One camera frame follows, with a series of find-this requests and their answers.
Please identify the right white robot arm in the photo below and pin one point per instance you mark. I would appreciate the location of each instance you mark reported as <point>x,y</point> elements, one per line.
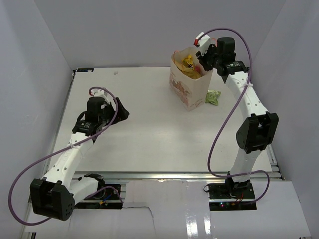
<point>259,126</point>

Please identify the yellow candy packet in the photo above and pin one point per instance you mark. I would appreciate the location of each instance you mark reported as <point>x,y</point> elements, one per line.
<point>188,62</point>

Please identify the green snack packet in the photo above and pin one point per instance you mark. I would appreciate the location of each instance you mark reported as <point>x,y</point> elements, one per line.
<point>212,97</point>

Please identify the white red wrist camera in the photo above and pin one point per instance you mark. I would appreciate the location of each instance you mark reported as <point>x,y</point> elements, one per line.
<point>202,42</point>

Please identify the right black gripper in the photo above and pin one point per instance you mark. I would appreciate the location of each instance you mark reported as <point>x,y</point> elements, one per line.
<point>203,59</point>

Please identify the cream paper bag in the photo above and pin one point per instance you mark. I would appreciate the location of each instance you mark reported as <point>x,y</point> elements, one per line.
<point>192,92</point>

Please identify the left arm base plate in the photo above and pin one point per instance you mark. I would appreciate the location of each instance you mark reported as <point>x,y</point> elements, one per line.
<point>104,200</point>

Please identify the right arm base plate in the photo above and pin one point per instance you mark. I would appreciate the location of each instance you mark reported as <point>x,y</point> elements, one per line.
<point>220,199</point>

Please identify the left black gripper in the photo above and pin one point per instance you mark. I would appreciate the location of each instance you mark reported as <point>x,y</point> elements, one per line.
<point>121,114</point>

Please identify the red snack packet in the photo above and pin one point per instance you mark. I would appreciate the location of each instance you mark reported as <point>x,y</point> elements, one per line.
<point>197,68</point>

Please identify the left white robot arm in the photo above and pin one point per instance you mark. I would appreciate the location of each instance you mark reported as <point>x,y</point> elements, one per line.
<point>55,196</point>

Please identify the large brown snack bag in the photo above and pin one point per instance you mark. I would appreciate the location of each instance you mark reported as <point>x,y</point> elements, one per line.
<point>190,72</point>

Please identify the white foam board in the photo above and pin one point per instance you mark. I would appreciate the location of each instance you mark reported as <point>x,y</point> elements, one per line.
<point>180,210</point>

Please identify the aluminium front rail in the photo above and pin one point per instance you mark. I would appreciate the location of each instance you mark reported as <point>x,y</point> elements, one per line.
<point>169,176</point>

